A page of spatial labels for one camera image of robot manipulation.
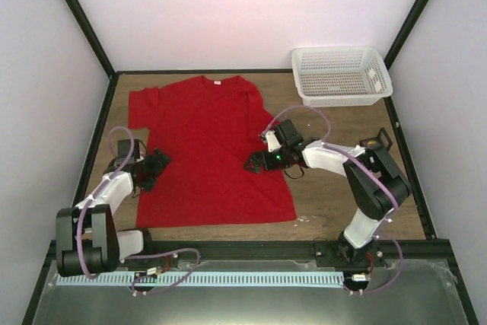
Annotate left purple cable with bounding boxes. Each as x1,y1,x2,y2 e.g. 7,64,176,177
77,125,202,295

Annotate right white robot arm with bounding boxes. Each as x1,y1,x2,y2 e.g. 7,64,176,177
244,119,412,266

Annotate black brooch box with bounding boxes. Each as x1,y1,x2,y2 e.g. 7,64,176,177
359,127,393,151

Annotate red t-shirt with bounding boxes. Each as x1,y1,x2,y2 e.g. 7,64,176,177
128,76,297,228

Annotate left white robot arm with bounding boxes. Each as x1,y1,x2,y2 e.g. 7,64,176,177
56,139,171,278

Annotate white plastic basket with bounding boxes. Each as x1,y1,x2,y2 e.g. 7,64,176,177
291,46,393,108

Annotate purple cable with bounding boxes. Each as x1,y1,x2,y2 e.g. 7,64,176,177
77,125,202,295
265,105,405,295

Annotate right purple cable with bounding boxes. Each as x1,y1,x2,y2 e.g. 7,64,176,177
265,105,405,295

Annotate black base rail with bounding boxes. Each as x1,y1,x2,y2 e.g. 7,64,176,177
49,240,457,269

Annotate light blue cable duct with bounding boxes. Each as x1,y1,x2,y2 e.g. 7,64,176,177
56,271,344,288

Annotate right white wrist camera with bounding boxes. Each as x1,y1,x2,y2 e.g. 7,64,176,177
261,129,282,152

